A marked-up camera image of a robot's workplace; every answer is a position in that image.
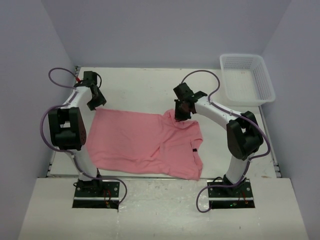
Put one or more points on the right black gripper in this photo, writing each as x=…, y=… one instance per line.
x=178, y=116

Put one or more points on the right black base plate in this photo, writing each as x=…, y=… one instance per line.
x=240, y=197

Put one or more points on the pink t shirt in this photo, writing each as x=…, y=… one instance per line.
x=145, y=143

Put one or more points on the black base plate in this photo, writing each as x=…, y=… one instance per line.
x=240, y=197
x=96, y=194

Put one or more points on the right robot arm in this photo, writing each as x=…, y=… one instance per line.
x=244, y=137

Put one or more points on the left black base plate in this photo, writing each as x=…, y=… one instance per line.
x=96, y=194

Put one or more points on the white plastic basket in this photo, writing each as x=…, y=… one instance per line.
x=246, y=80

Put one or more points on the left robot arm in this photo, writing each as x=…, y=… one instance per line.
x=67, y=129

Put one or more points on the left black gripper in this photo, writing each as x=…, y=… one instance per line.
x=101, y=100

